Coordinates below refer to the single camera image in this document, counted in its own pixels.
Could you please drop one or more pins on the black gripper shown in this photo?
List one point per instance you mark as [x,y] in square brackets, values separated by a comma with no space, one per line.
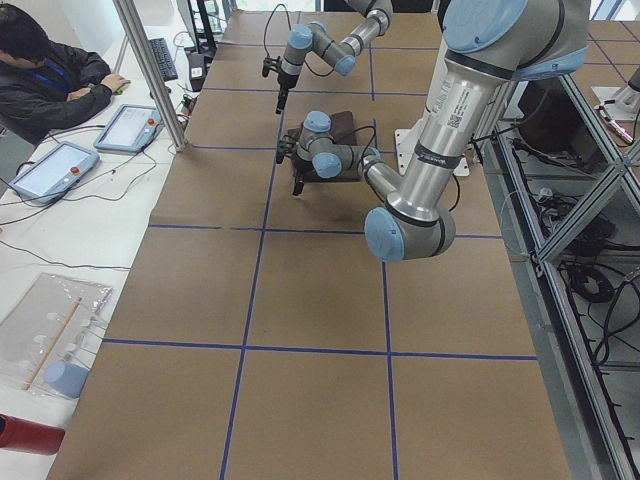
[284,83]
[300,170]

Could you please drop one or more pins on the brown t-shirt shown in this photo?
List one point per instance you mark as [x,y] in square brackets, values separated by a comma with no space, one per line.
[345,125]

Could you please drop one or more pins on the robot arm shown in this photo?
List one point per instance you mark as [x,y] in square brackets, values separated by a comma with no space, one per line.
[314,38]
[488,43]

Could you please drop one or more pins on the black keyboard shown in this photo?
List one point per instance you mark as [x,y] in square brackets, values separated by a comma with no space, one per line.
[163,59]

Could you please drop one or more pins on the far teach pendant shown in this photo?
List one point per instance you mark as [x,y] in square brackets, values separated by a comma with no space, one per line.
[131,129]

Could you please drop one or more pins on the teach pendant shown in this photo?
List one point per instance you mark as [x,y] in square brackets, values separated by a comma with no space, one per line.
[53,175]
[131,129]

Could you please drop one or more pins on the near teach pendant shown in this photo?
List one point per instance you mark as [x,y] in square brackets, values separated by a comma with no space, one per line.
[53,175]

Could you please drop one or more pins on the seated person in jacket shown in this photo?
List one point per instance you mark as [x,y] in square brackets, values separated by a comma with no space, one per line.
[45,85]

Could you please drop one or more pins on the clear plastic bag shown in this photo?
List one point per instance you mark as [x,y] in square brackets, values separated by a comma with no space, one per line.
[50,339]

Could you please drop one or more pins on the red bottle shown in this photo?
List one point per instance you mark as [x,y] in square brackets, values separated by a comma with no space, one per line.
[26,436]

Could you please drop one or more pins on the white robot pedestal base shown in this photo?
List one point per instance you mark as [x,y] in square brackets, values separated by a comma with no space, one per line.
[406,141]

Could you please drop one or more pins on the aluminium frame post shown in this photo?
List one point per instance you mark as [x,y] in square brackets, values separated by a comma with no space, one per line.
[137,37]

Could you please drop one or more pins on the aluminium side frame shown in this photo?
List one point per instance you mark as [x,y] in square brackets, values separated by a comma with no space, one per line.
[574,187]

